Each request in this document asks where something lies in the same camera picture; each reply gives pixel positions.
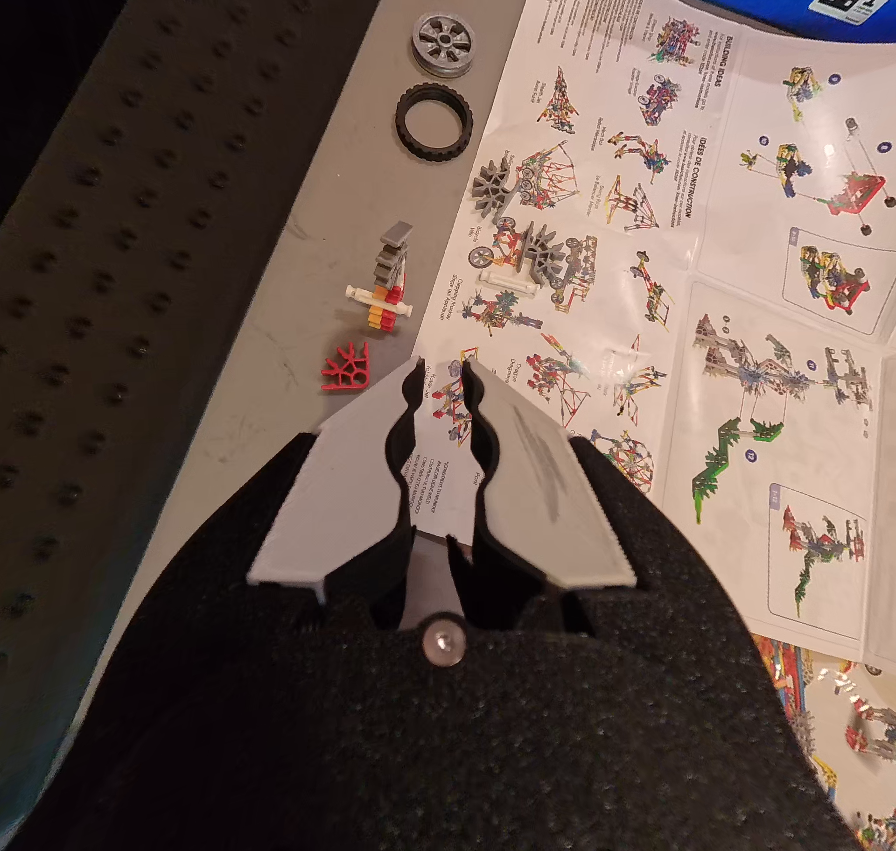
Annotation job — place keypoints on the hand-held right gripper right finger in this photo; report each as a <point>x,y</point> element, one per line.
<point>553,508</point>

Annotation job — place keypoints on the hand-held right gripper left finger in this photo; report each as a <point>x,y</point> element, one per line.
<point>329,494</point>

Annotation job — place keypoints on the red connector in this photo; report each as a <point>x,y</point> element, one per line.
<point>343,373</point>

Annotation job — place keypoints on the building instruction sheet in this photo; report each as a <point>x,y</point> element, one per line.
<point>700,305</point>

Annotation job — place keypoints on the white rod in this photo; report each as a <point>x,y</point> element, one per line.
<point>505,281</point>

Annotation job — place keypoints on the grey fan connector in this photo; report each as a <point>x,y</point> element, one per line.
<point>542,263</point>
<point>493,189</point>

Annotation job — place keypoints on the connector assembly on white rod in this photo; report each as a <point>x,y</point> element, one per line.
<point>392,256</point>

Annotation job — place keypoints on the black perforated board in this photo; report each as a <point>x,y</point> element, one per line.
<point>140,235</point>

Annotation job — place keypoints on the black rubber tyre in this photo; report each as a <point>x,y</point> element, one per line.
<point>401,123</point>

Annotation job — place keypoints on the grey wheel hub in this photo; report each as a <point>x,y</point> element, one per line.
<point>420,44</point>

